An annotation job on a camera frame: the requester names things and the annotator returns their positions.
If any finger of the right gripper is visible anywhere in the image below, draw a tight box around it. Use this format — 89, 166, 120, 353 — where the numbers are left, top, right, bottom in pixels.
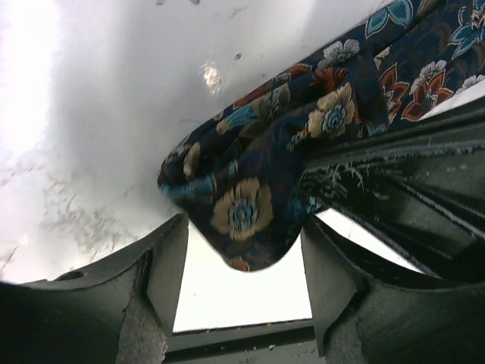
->
299, 99, 484, 283

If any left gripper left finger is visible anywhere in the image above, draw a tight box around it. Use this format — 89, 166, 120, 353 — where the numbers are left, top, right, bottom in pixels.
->
1, 214, 189, 363

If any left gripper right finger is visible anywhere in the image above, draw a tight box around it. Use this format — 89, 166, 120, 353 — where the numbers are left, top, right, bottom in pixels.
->
301, 215, 484, 363

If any floral navy necktie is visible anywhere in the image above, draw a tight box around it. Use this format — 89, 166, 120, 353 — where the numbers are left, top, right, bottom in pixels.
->
158, 1, 484, 271

